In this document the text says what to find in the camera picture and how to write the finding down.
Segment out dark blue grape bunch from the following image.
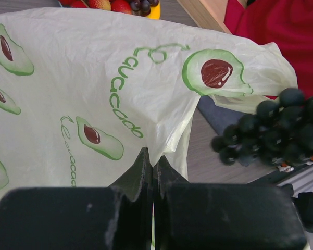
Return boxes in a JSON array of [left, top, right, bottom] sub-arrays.
[[210, 88, 313, 167]]

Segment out wooden clothes rack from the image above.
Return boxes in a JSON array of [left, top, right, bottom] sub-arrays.
[[177, 0, 232, 34]]

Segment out dark red grape bunch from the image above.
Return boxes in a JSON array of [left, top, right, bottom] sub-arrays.
[[127, 0, 159, 17]]

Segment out green avocado print plastic bag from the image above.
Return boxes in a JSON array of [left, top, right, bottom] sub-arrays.
[[0, 8, 297, 200]]

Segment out yellow banana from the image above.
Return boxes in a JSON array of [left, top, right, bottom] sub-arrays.
[[146, 3, 161, 20]]

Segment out red shirt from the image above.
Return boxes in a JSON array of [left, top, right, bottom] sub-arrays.
[[224, 0, 313, 97]]

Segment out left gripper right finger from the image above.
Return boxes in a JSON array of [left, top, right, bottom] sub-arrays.
[[154, 157, 307, 249]]

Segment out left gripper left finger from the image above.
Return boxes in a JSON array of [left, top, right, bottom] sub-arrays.
[[0, 148, 153, 249]]

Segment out red strawberries cluster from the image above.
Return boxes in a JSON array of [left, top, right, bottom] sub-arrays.
[[59, 0, 132, 15]]

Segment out dark blue folded cloth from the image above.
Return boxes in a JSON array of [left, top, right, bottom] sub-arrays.
[[197, 96, 244, 135]]

